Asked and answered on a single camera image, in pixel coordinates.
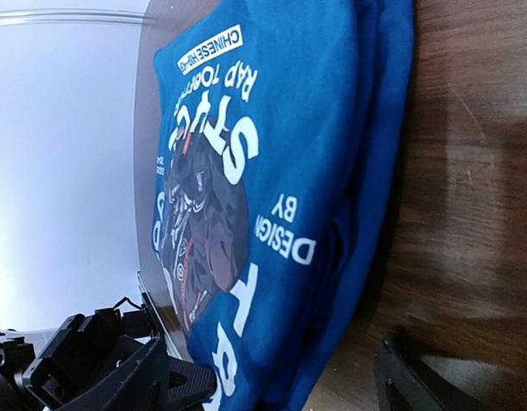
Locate right aluminium frame post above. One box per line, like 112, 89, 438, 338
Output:
0, 9, 146, 27

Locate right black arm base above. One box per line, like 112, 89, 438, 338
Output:
0, 304, 158, 410

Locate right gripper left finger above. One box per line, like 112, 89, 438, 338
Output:
65, 338, 216, 410

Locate blue t-shirt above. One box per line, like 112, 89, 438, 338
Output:
152, 1, 415, 410

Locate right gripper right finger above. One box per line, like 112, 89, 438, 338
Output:
374, 327, 447, 410

